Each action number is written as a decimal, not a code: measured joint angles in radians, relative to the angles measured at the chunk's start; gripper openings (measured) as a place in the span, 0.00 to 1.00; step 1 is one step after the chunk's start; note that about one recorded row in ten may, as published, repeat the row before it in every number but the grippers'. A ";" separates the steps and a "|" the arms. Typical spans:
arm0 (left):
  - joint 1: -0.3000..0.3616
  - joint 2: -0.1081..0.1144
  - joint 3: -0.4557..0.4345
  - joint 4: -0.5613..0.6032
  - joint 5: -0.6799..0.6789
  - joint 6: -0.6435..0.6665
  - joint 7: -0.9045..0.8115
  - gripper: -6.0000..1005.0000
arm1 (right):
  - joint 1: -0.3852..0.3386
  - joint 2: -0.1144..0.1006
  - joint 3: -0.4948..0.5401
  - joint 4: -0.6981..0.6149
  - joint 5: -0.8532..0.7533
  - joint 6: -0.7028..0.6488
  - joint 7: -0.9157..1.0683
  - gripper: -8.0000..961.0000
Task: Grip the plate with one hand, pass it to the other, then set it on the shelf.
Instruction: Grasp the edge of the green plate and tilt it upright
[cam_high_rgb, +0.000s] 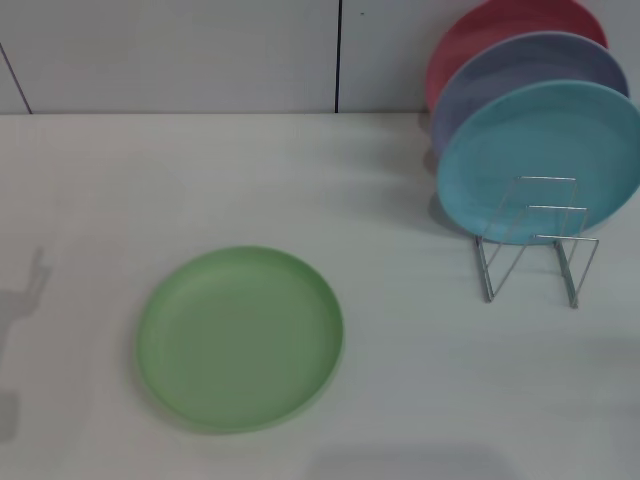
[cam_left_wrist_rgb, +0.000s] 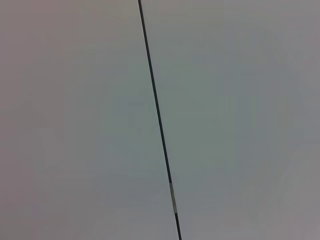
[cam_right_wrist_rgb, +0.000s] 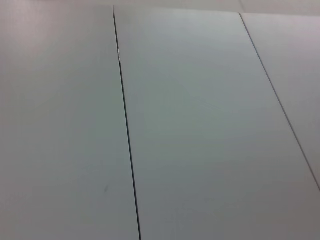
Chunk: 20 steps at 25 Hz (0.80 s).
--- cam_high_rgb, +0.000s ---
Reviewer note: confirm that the green round plate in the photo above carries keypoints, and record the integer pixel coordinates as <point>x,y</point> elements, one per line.
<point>240,340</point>

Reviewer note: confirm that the blue round plate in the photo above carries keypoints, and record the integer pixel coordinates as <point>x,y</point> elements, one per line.
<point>500,150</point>

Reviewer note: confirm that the pink round plate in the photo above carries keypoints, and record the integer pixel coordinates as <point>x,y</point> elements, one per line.
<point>480,35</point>

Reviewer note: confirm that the purple round plate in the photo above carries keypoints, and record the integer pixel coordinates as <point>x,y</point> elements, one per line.
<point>500,75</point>

